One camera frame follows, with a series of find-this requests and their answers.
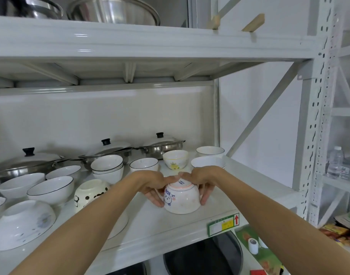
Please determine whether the white metal shelving rack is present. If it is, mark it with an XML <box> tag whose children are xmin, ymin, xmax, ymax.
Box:
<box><xmin>0</xmin><ymin>0</ymin><xmax>336</xmax><ymax>275</ymax></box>

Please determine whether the white bowl with blue-grey print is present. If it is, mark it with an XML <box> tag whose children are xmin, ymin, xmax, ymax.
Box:
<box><xmin>0</xmin><ymin>200</ymin><xmax>57</xmax><ymax>252</ymax></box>

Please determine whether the group of white black-rimmed bowls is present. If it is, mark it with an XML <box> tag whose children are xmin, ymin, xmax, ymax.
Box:
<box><xmin>0</xmin><ymin>146</ymin><xmax>227</xmax><ymax>219</ymax></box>

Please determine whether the white metal side rack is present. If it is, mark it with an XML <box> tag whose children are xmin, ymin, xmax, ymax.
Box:
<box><xmin>308</xmin><ymin>0</ymin><xmax>350</xmax><ymax>228</ymax></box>

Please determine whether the large steel basin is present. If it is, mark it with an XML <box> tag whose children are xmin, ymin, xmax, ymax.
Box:
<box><xmin>67</xmin><ymin>0</ymin><xmax>161</xmax><ymax>26</ymax></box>

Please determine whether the clear plastic water bottle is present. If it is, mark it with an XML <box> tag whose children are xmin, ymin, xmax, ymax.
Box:
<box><xmin>326</xmin><ymin>146</ymin><xmax>344</xmax><ymax>179</ymax></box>

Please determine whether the white bowl with panda print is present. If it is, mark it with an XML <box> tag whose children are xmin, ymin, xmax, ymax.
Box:
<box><xmin>74</xmin><ymin>179</ymin><xmax>111</xmax><ymax>214</ymax></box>

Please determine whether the clear plastic wrapped pack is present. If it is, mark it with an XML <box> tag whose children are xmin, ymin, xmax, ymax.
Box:
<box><xmin>339</xmin><ymin>156</ymin><xmax>350</xmax><ymax>181</ymax></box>

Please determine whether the white bowl with yellow flower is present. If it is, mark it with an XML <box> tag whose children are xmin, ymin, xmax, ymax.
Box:
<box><xmin>163</xmin><ymin>150</ymin><xmax>189</xmax><ymax>171</ymax></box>

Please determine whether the steel pot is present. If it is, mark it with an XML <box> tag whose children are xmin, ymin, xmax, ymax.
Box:
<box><xmin>133</xmin><ymin>141</ymin><xmax>186</xmax><ymax>160</ymax></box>
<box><xmin>77</xmin><ymin>148</ymin><xmax>134</xmax><ymax>170</ymax></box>
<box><xmin>0</xmin><ymin>158</ymin><xmax>76</xmax><ymax>182</ymax></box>

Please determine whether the green and yellow shelf label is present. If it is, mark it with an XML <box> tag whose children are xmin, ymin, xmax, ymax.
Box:
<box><xmin>207</xmin><ymin>214</ymin><xmax>240</xmax><ymax>237</ymax></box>

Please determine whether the green printed package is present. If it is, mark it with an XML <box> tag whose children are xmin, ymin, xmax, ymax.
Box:
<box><xmin>236</xmin><ymin>226</ymin><xmax>283</xmax><ymax>275</ymax></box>

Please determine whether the white plate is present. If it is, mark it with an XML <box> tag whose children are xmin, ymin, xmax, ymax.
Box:
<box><xmin>106</xmin><ymin>208</ymin><xmax>129</xmax><ymax>240</ymax></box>

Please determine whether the person's left hand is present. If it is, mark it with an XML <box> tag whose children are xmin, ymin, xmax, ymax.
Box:
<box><xmin>133</xmin><ymin>171</ymin><xmax>169</xmax><ymax>209</ymax></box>

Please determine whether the wooden block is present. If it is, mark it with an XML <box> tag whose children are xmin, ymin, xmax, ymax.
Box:
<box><xmin>242</xmin><ymin>14</ymin><xmax>265</xmax><ymax>33</ymax></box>
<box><xmin>207</xmin><ymin>15</ymin><xmax>221</xmax><ymax>31</ymax></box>

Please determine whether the steel lid with black knob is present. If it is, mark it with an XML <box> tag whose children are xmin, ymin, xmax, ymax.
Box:
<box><xmin>142</xmin><ymin>132</ymin><xmax>183</xmax><ymax>148</ymax></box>
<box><xmin>0</xmin><ymin>148</ymin><xmax>65</xmax><ymax>171</ymax></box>
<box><xmin>86</xmin><ymin>138</ymin><xmax>132</xmax><ymax>158</ymax></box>

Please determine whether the person's right forearm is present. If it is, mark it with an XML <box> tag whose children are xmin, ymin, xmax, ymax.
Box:
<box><xmin>211</xmin><ymin>169</ymin><xmax>350</xmax><ymax>275</ymax></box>

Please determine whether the person's left forearm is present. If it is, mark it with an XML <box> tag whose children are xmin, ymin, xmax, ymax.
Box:
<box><xmin>9</xmin><ymin>172</ymin><xmax>142</xmax><ymax>275</ymax></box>

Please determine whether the stacked steel basin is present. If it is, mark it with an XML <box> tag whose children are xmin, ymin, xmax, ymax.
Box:
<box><xmin>0</xmin><ymin>0</ymin><xmax>64</xmax><ymax>20</ymax></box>

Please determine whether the white bowl with bear print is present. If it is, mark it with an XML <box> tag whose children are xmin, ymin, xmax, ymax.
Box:
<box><xmin>163</xmin><ymin>177</ymin><xmax>201</xmax><ymax>215</ymax></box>

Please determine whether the black wok pan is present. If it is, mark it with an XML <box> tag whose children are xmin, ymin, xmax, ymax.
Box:
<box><xmin>163</xmin><ymin>231</ymin><xmax>243</xmax><ymax>275</ymax></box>
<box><xmin>105</xmin><ymin>262</ymin><xmax>147</xmax><ymax>275</ymax></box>

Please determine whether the pile of colourful snack packets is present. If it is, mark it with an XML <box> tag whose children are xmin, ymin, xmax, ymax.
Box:
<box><xmin>319</xmin><ymin>212</ymin><xmax>350</xmax><ymax>250</ymax></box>

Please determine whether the person's right hand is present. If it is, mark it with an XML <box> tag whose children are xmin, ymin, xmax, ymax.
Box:
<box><xmin>178</xmin><ymin>166</ymin><xmax>219</xmax><ymax>206</ymax></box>

